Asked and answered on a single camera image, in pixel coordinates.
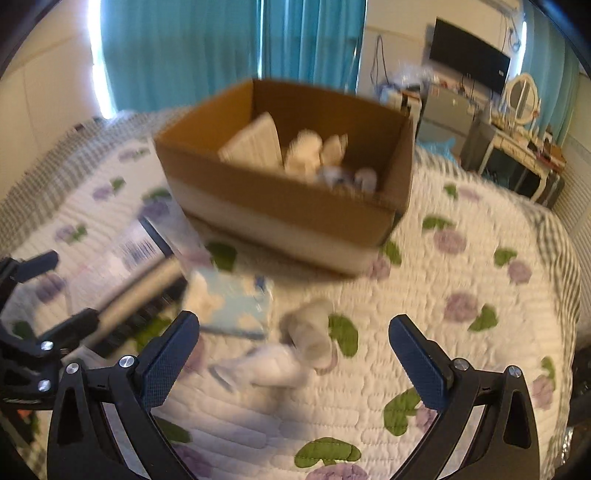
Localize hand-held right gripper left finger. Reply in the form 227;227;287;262
46;310;200;480

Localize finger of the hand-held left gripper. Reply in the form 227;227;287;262
25;308;100;357
0;250;60;296

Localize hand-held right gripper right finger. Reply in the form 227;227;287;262
389;314;541;480

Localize clear plastic package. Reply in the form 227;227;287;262
65;216;188;358

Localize cardboard box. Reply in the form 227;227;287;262
154;78;416;278

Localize light blue tissue packet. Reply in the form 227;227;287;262
184;270;276;342

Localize clear plastic wrapped packet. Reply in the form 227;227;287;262
209;344;311;389

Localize grey white rolled sock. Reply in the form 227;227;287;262
281;298;341;371

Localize floral quilt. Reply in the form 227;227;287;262
0;110;583;480

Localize small blue white toy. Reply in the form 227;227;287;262
318;165;380;193

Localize blue plastic bag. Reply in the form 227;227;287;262
416;136;463;162

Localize items inside box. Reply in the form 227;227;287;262
218;112;284;169

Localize cream plush toy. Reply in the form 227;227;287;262
283;129;352;180

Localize white dressing table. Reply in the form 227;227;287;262
480;115;567;205

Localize grey cabinet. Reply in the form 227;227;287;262
417;88;482;158

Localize teal curtain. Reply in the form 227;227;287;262
98;0;369;121

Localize white oval vanity mirror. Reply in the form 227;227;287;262
502;73;541;128

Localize black television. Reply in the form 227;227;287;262
428;17;512;96

